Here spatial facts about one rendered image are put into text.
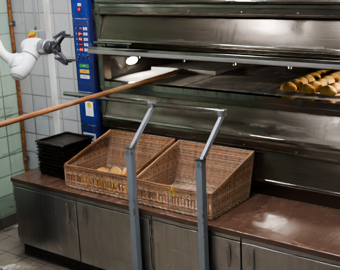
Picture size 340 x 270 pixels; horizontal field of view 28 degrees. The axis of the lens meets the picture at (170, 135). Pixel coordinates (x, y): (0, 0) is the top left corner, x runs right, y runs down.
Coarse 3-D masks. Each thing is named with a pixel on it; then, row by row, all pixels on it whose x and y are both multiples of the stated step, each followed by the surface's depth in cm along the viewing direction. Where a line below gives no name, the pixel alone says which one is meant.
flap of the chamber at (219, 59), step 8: (144, 56) 412; (152, 56) 409; (160, 56) 405; (168, 56) 401; (176, 56) 398; (184, 56) 394; (192, 56) 391; (200, 56) 388; (264, 64) 363; (272, 64) 360; (280, 64) 357; (288, 64) 355; (296, 64) 352; (304, 64) 349; (312, 64) 346; (320, 64) 344; (328, 64) 341
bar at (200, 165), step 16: (80, 96) 422; (112, 96) 407; (208, 112) 366; (224, 112) 360; (144, 128) 385; (208, 144) 354; (128, 160) 378; (128, 176) 381; (128, 192) 384; (208, 256) 364
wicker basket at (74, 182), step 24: (96, 144) 450; (120, 144) 456; (144, 144) 444; (168, 144) 425; (72, 168) 425; (96, 168) 453; (120, 168) 455; (144, 168) 408; (96, 192) 417; (120, 192) 405
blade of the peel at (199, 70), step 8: (168, 64) 506; (176, 64) 509; (184, 64) 507; (192, 64) 505; (200, 64) 503; (208, 64) 501; (184, 72) 473; (192, 72) 470; (200, 72) 466; (208, 72) 462; (216, 72) 459
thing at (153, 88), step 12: (108, 84) 456; (120, 84) 450; (144, 84) 439; (156, 84) 437; (204, 96) 411; (216, 96) 405; (228, 96) 400; (240, 96) 395; (252, 96) 390; (264, 96) 385; (276, 96) 383; (288, 96) 381; (324, 108) 364; (336, 108) 360
